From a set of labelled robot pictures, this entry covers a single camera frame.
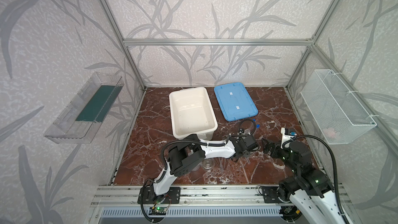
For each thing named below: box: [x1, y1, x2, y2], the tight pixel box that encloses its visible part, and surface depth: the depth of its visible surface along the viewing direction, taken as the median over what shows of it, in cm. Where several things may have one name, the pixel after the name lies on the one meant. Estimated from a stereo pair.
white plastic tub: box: [168, 86, 219, 141], surface depth 100 cm
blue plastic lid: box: [213, 82, 259, 122], surface depth 114 cm
